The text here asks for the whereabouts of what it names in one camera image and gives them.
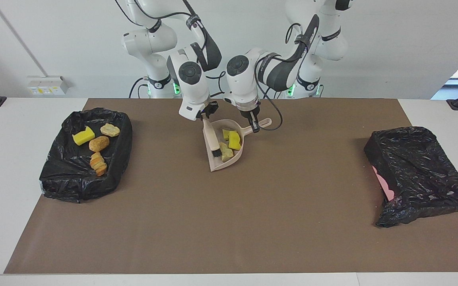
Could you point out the striped croissant piece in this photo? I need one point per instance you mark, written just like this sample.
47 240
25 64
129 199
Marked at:
98 163

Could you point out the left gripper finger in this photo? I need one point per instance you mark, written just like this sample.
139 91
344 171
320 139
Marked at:
255 127

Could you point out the beige brush with black bristles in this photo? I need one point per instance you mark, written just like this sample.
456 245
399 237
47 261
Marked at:
211 137

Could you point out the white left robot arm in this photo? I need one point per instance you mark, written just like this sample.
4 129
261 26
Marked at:
241 83

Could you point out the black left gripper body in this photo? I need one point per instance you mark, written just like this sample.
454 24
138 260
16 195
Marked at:
249 114

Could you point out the black plastic trash bag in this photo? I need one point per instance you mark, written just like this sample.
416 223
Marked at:
420 171
70 178

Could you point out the pale croissant piece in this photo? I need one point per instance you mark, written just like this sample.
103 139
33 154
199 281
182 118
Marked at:
110 130

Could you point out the pale crusty bread piece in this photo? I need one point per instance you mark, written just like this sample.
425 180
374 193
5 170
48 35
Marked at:
226 154

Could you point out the yellow sponge piece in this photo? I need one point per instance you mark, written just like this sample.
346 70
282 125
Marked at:
235 141
84 137

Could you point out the brown oval bread roll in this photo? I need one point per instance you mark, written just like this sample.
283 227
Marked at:
99 143

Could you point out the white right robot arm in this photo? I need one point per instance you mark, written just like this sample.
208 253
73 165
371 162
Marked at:
193 87

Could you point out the beige plastic dustpan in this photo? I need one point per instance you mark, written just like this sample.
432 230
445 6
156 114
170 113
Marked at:
219 165

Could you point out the brown table mat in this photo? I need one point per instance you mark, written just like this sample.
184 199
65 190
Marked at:
332 246

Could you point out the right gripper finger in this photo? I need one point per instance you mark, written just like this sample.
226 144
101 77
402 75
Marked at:
205 116

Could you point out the pink plastic bin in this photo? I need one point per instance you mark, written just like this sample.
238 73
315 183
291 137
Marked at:
386 186

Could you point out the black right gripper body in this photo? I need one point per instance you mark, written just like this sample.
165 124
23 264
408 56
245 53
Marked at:
211 108

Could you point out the white wall socket box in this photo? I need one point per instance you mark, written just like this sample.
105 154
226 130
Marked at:
48 85

